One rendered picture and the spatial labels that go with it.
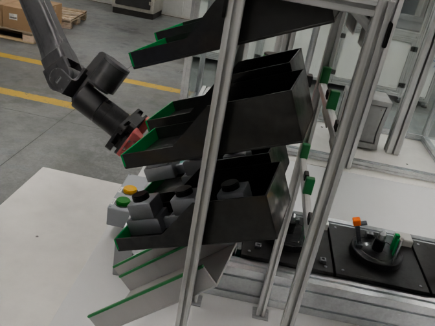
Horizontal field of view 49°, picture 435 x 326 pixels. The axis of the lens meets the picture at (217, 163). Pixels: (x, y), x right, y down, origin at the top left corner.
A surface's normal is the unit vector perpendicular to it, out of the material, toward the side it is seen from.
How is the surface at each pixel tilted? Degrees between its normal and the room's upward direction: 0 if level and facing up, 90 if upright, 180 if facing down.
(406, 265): 0
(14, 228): 0
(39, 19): 60
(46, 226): 0
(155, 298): 90
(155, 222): 90
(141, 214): 90
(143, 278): 90
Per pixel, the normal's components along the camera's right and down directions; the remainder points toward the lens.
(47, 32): -0.35, -0.16
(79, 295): 0.16, -0.88
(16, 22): -0.14, 0.42
